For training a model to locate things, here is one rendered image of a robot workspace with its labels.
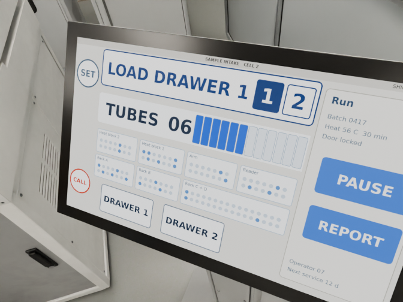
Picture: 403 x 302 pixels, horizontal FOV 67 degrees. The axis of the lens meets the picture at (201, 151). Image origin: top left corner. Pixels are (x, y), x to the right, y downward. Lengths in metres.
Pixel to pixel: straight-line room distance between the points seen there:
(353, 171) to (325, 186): 0.03
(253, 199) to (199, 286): 1.05
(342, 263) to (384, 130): 0.16
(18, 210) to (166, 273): 0.79
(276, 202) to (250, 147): 0.08
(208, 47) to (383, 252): 0.32
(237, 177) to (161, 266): 1.16
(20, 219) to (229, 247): 0.66
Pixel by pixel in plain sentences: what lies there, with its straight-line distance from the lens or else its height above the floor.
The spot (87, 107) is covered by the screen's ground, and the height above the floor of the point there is 1.11.
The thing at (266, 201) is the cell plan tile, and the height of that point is 1.06.
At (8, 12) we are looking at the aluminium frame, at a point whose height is 0.97.
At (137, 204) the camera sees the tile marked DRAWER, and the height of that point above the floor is 1.01.
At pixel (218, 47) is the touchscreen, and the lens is 0.39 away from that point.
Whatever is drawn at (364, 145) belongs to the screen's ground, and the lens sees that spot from 0.38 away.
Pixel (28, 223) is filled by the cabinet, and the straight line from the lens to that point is 0.98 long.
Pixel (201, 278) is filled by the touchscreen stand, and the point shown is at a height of 0.03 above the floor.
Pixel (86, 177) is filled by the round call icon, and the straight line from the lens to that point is 0.52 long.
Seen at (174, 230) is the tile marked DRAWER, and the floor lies 0.99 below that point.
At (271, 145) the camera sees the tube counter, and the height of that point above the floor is 1.11.
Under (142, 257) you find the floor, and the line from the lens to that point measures 1.56.
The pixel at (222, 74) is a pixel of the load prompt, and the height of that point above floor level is 1.17.
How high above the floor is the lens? 1.40
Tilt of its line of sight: 50 degrees down
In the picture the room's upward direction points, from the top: 10 degrees counter-clockwise
